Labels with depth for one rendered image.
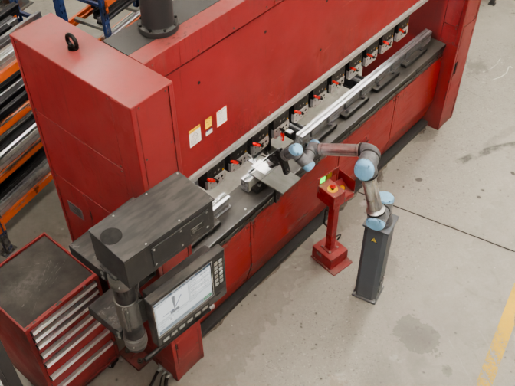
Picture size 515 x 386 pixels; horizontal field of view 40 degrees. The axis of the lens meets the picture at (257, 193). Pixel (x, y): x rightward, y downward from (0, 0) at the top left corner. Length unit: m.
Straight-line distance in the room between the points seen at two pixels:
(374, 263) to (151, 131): 2.16
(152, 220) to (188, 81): 0.86
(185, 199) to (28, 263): 1.45
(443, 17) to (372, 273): 2.20
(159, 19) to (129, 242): 1.06
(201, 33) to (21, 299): 1.77
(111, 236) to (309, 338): 2.28
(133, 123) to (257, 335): 2.30
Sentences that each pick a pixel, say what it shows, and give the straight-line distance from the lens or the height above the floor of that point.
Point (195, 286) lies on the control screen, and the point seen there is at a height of 1.49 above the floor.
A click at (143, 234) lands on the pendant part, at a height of 1.95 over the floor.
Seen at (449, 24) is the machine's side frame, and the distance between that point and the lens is 5.95.
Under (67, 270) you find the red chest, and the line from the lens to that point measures 4.19.
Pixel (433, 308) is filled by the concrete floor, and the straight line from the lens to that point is 5.22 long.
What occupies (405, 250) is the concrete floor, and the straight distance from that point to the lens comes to 5.51.
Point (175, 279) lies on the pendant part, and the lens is 3.26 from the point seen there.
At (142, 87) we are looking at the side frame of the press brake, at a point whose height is 2.30.
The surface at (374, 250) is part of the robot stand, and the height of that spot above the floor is 0.57.
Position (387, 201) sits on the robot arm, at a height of 1.01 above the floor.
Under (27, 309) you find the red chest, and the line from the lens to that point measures 4.09.
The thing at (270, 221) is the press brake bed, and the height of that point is 0.60.
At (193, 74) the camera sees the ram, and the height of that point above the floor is 2.05.
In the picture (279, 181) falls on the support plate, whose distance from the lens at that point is 4.48.
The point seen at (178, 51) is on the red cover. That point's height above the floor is 2.25.
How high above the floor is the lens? 4.20
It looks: 46 degrees down
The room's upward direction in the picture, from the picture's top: straight up
